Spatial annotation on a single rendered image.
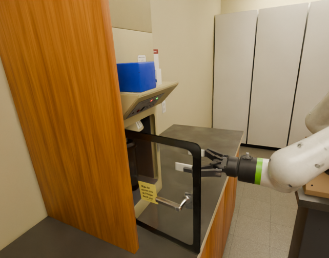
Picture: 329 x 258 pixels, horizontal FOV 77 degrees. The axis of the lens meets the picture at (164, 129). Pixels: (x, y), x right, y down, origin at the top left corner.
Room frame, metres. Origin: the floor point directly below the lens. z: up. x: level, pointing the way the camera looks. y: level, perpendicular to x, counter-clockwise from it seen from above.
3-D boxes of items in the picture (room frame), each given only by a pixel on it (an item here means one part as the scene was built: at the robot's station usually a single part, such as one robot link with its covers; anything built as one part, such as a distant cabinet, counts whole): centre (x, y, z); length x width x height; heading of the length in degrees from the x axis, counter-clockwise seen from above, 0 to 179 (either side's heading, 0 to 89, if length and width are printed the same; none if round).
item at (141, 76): (0.72, 0.09, 1.55); 0.10 x 0.10 x 0.09; 62
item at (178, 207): (0.52, -0.01, 1.20); 0.10 x 0.05 x 0.03; 55
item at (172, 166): (0.58, 0.03, 1.19); 0.30 x 0.01 x 0.40; 55
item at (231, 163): (0.67, -0.22, 1.22); 0.09 x 0.08 x 0.07; 63
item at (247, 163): (0.63, -0.28, 1.23); 0.09 x 0.06 x 0.12; 153
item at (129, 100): (0.79, 0.05, 1.46); 0.32 x 0.12 x 0.10; 152
